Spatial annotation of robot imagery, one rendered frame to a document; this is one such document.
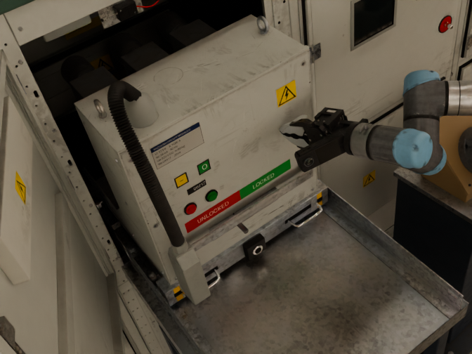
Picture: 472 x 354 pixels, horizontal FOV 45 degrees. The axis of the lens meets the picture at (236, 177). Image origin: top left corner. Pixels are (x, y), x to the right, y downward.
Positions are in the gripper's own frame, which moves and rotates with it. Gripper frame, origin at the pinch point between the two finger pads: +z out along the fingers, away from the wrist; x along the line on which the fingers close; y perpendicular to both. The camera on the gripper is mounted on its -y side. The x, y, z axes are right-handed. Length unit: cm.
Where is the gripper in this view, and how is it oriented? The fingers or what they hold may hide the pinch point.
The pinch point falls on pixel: (282, 132)
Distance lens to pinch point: 136.1
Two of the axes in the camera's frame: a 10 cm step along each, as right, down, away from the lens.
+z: -6.9, -1.9, 6.9
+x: -3.4, -7.7, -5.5
